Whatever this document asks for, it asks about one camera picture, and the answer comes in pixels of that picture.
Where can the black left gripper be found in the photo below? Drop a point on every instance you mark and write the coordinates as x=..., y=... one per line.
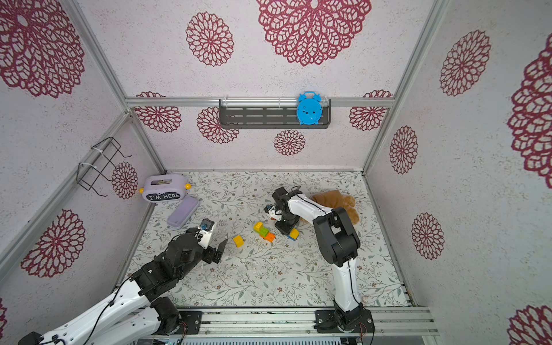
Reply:
x=210, y=256

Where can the yellow small lego brick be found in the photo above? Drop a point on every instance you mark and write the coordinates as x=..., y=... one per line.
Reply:
x=258, y=226
x=294, y=233

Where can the yellow square lego brick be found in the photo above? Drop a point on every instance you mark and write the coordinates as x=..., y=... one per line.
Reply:
x=238, y=241

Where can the orange lego brick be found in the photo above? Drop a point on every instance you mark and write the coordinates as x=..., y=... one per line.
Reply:
x=269, y=237

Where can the green lego brick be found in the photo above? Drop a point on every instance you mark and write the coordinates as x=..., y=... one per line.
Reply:
x=263, y=232

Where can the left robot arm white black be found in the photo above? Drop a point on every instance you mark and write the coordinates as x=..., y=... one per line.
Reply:
x=138, y=307

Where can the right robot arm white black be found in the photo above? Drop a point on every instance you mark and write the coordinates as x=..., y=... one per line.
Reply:
x=338, y=244

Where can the brown plush teddy bear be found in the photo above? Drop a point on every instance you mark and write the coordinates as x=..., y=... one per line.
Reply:
x=335, y=199

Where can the purple pencil case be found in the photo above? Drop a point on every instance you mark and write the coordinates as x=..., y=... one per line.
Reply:
x=183, y=212

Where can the purple toy radio clock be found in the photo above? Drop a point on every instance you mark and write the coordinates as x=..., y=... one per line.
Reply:
x=168, y=187

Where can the blue alarm clock toy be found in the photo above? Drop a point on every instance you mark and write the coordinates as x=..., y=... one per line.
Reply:
x=309, y=109

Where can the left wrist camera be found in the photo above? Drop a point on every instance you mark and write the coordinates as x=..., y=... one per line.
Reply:
x=206, y=230

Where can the grey wall shelf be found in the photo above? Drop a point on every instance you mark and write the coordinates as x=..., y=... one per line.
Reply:
x=268, y=117

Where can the black wire wall rack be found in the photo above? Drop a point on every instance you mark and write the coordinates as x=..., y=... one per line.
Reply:
x=104, y=154

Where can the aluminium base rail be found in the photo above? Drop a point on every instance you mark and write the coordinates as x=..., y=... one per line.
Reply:
x=300, y=322

